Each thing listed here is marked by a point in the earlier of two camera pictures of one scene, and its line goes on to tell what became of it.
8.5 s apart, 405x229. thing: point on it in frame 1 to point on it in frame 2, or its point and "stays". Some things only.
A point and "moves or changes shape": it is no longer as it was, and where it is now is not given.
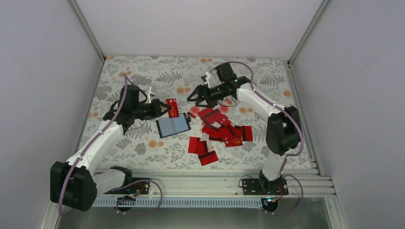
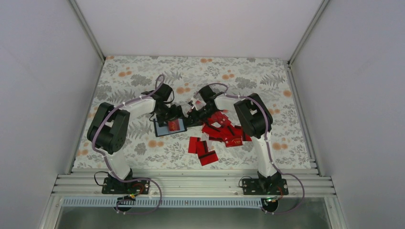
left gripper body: x=146 y=113 to x=166 y=114
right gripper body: x=217 y=94 to x=201 y=117
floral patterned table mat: x=188 y=136 stays
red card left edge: x=192 y=146 stays
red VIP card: x=174 y=112 moves or changes shape
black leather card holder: x=171 y=126 stays
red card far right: x=247 y=133 stays
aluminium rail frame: x=171 y=182 stays
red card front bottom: x=208 y=157 stays
